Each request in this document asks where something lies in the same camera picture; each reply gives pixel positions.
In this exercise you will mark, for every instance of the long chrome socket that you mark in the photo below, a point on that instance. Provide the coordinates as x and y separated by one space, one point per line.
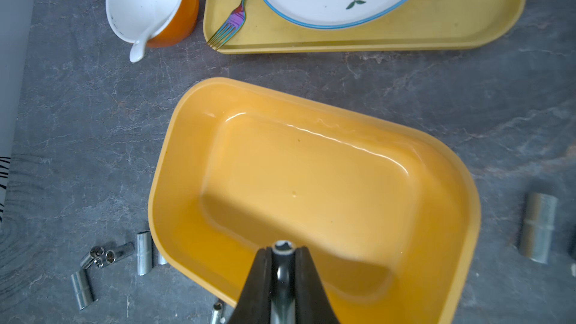
538 227

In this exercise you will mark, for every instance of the yellow plastic storage box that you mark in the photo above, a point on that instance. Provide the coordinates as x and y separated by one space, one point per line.
391 215

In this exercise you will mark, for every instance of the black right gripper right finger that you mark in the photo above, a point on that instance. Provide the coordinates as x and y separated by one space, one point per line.
311 302

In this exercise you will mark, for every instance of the orange white bowl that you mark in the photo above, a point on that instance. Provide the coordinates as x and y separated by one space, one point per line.
151 23

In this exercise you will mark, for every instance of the iridescent rainbow fork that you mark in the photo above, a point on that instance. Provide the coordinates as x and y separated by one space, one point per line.
229 28

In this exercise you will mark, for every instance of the chrome socket big central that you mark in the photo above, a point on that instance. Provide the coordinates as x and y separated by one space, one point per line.
82 289

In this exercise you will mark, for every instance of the chrome socket tall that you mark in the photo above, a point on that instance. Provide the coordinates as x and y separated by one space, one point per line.
160 259

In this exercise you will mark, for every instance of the chrome socket tiny hex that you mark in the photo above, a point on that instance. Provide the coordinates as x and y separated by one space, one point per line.
88 259

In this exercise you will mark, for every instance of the yellow plastic tray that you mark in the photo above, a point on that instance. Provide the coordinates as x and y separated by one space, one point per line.
416 25

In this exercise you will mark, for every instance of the thin chrome socket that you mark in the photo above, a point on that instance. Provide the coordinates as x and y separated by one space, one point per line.
217 312

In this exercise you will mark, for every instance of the chrome socket small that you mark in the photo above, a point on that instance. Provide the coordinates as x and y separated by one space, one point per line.
119 253

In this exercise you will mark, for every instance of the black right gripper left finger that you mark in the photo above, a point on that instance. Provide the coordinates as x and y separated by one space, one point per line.
254 303

